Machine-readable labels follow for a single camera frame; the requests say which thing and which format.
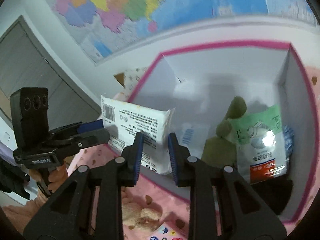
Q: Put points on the green frog plush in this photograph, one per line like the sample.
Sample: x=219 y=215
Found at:
x=220 y=151

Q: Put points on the colourful wall map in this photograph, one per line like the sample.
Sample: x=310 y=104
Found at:
x=104 y=27

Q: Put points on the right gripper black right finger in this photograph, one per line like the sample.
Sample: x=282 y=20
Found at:
x=222 y=204

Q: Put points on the white wipes pack blue print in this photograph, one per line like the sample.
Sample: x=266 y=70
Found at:
x=189 y=138

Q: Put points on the black cloth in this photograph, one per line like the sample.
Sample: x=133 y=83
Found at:
x=275 y=192

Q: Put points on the pink patterned blanket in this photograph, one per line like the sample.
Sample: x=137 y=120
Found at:
x=174 y=209

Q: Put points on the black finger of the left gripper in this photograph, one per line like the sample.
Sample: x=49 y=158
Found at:
x=82 y=127
x=66 y=142

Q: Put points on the grey door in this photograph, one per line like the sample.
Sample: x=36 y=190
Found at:
x=25 y=63

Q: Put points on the brown wooden headboard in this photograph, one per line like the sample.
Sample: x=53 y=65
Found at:
x=120 y=77

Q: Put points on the beige teddy bear plush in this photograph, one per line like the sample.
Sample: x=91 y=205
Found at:
x=141 y=218

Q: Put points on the white patterned pillow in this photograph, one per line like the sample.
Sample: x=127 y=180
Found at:
x=132 y=78

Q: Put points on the pink cardboard box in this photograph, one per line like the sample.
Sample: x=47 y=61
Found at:
x=246 y=104

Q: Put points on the green white cotton bag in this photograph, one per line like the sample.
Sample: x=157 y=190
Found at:
x=260 y=145

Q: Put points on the person's left hand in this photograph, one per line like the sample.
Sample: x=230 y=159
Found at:
x=56 y=177

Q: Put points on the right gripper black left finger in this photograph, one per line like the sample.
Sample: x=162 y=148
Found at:
x=88 y=204

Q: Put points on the floral pink tissue pack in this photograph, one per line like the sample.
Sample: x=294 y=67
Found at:
x=167 y=232

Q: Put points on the blue checkered cloth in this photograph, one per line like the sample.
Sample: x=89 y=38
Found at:
x=288 y=135

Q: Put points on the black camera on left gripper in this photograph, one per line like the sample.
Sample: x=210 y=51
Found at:
x=29 y=107

